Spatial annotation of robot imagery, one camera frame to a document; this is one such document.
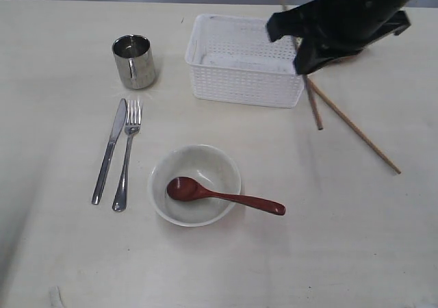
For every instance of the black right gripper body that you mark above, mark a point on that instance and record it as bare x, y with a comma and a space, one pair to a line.
332, 31

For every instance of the wooden chopstick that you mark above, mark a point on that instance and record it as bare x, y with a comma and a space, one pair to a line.
310, 93
355, 128

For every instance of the white perforated plastic basket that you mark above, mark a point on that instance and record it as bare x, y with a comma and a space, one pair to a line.
232, 60

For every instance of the white ceramic bowl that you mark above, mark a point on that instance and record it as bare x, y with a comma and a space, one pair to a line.
211, 167

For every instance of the stainless steel mug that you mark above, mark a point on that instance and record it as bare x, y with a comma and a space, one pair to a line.
134, 61

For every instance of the silver metal fork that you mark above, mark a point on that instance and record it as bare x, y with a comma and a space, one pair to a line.
132, 127

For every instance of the dark wooden spoon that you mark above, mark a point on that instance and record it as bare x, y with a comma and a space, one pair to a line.
219, 193

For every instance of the silver metal knife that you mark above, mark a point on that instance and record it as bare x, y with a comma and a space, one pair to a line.
117, 126

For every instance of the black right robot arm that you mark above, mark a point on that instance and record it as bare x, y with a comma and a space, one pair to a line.
331, 30

